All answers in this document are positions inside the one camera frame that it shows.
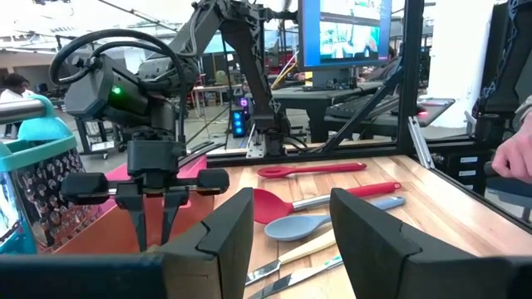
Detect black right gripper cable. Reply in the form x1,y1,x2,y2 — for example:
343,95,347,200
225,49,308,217
48,27,189,145

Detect person's hand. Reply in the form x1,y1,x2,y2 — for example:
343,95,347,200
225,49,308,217
490,123,532,184

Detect teal metal box grater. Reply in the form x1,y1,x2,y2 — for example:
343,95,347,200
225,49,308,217
0,94,107,255

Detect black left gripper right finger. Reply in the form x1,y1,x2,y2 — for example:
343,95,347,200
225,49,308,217
330,187,421,299

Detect person's forearm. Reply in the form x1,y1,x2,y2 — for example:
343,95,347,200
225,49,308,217
512,94,532,130

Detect person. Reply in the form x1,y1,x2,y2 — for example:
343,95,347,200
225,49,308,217
0,73,35,104

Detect cream handled butter knife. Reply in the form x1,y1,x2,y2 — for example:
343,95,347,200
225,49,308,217
244,229,338,287

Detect orange plastic bin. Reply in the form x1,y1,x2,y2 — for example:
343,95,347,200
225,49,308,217
52,193,216,255

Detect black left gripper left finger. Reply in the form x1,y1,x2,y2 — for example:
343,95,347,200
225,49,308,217
160,187,254,299

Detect black computer blue lights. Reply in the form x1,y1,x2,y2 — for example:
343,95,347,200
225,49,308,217
230,96,251,140

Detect lit computer monitor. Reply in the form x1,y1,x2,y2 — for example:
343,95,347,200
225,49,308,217
297,0,393,71

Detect black keyboard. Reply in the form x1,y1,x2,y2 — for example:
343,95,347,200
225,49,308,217
325,94,402,121

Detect black desk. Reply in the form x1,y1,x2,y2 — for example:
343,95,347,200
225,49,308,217
269,81,456,145

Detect blue-grey silicone spoon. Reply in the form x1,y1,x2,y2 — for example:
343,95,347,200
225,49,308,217
264,195,407,243

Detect black labelled drawer unit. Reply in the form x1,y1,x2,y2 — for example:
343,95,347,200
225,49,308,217
431,143,494,196

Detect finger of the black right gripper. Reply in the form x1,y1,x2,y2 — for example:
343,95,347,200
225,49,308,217
115,193,149,253
160,190,190,247

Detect red slotted silicone spoon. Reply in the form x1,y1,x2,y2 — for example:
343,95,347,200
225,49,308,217
256,162,368,180

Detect red spoon steel shaft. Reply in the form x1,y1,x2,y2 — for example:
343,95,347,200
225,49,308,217
252,181,403,226

